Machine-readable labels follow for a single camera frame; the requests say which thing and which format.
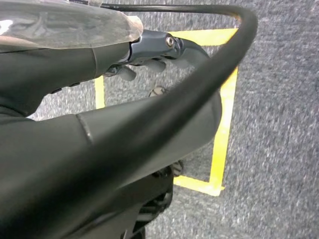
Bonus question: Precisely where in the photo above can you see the black robot leg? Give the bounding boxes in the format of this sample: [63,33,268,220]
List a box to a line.
[119,166,174,239]

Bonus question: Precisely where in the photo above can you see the clear plastic wrist cover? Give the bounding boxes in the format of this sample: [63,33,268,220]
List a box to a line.
[0,0,144,50]

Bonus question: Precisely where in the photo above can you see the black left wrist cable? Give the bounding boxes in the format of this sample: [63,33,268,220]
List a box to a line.
[0,3,259,232]

